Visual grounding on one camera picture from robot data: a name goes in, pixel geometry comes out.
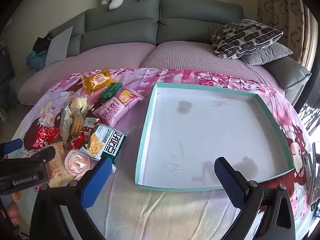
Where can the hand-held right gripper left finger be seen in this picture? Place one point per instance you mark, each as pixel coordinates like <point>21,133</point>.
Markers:
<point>96,180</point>

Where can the phone on stand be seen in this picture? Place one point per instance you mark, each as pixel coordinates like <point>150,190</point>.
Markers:
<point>312,172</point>

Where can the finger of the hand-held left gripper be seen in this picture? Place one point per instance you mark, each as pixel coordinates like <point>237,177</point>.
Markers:
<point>12,146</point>
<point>46,154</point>

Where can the red flower print packet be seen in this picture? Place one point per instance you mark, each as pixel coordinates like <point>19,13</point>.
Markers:
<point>42,137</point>

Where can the clear green biscuit packet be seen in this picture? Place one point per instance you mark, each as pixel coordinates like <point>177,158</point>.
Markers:
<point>75,126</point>

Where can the yellow bread packet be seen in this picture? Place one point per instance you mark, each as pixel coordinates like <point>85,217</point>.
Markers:
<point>96,80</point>

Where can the beige snack packet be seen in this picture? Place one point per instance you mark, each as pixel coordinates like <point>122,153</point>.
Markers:
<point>58,171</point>

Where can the printed pink blanket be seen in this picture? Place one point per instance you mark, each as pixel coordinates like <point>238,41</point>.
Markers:
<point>155,210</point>

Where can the green snack packet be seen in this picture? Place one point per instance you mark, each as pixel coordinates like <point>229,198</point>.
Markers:
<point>110,92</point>

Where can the beige patterned curtain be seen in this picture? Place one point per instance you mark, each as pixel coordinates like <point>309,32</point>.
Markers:
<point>282,12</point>

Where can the dark grey pillow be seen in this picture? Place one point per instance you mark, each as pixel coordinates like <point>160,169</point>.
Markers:
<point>270,53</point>

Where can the dark red biscuit packet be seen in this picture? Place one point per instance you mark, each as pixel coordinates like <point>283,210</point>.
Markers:
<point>77,141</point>

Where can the pink sofa seat cover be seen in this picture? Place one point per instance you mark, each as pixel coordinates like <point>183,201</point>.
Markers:
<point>180,55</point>

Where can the black white patterned pillow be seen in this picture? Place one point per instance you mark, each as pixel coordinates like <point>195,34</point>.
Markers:
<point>245,37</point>

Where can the black bag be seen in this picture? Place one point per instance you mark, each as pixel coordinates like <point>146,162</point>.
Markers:
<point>41,43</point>

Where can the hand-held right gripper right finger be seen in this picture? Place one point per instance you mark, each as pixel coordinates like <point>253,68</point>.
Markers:
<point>228,180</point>

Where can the light grey pillow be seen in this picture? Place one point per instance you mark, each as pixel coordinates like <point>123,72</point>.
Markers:
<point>58,46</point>

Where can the white green cracker packet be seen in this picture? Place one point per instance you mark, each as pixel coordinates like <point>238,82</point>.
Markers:
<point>107,140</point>

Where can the pudding cup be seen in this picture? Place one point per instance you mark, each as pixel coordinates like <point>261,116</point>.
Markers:
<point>76,163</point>

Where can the teal shallow cardboard tray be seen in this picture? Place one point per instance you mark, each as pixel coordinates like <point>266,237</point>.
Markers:
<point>212,135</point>

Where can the person's left hand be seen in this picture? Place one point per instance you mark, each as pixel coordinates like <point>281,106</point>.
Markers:
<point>14,210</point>

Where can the grey green sofa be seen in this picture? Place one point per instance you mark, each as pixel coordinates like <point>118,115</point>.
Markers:
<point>195,25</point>

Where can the pink cake roll packet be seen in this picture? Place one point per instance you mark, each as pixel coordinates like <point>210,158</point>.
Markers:
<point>117,107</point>

